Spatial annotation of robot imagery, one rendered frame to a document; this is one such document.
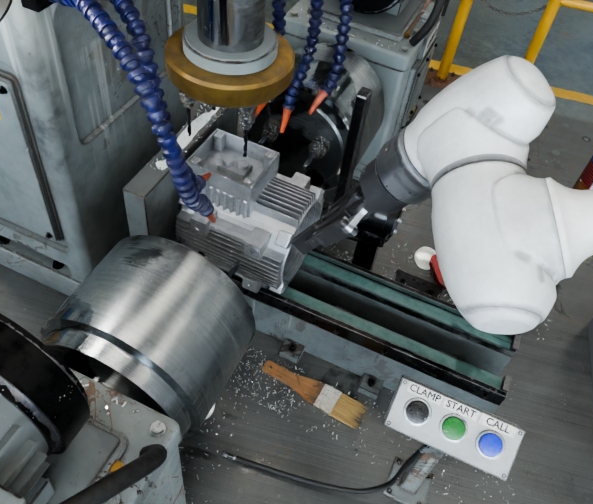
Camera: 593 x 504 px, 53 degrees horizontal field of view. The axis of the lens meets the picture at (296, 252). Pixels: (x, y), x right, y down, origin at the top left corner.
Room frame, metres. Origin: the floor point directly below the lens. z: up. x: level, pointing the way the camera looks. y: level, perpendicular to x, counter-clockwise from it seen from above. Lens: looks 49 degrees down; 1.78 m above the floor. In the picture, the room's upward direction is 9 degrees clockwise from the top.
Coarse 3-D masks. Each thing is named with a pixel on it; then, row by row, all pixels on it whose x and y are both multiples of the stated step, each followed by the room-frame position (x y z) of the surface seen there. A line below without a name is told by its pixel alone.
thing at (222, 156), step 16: (208, 144) 0.76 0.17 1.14; (224, 144) 0.78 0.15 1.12; (240, 144) 0.78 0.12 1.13; (256, 144) 0.77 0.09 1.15; (192, 160) 0.71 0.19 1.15; (208, 160) 0.75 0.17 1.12; (224, 160) 0.73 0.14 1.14; (240, 160) 0.74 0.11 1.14; (256, 160) 0.77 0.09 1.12; (272, 160) 0.74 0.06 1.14; (224, 176) 0.68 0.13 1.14; (240, 176) 0.71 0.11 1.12; (256, 176) 0.73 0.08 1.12; (272, 176) 0.74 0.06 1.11; (208, 192) 0.69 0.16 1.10; (224, 192) 0.68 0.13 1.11; (240, 192) 0.67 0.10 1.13; (256, 192) 0.68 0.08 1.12; (224, 208) 0.68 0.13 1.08; (240, 208) 0.67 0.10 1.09
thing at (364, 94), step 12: (360, 96) 0.80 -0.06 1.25; (360, 108) 0.80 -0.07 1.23; (360, 120) 0.80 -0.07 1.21; (348, 132) 0.80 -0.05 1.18; (360, 132) 0.80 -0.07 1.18; (348, 144) 0.80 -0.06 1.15; (348, 156) 0.80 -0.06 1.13; (348, 168) 0.80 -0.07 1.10; (348, 180) 0.80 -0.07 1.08; (336, 192) 0.80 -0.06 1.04
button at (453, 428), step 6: (444, 420) 0.37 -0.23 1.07; (450, 420) 0.37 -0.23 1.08; (456, 420) 0.37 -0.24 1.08; (444, 426) 0.36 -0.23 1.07; (450, 426) 0.36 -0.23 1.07; (456, 426) 0.36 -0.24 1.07; (462, 426) 0.36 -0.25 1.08; (444, 432) 0.35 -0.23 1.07; (450, 432) 0.35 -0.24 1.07; (456, 432) 0.35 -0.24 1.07; (462, 432) 0.35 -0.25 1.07; (450, 438) 0.35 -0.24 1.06; (456, 438) 0.35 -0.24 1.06
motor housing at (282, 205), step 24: (264, 192) 0.70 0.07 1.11; (288, 192) 0.71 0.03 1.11; (312, 192) 0.72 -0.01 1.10; (216, 216) 0.67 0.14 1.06; (240, 216) 0.67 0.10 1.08; (264, 216) 0.67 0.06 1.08; (288, 216) 0.66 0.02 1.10; (312, 216) 0.76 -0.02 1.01; (192, 240) 0.65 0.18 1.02; (216, 240) 0.64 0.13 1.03; (240, 240) 0.63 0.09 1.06; (216, 264) 0.64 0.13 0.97; (240, 264) 0.62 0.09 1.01; (264, 264) 0.61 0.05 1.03; (288, 264) 0.69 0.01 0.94
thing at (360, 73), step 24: (312, 72) 0.98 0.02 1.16; (360, 72) 1.03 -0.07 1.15; (312, 96) 0.92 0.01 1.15; (336, 96) 0.93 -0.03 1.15; (264, 120) 0.94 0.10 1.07; (288, 120) 0.93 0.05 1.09; (312, 120) 0.91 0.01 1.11; (336, 120) 0.90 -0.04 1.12; (264, 144) 0.94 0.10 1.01; (288, 144) 0.92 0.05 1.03; (312, 144) 0.88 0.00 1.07; (336, 144) 0.90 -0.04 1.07; (360, 144) 0.91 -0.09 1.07; (288, 168) 0.92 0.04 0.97; (312, 168) 0.91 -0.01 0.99; (336, 168) 0.89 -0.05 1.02
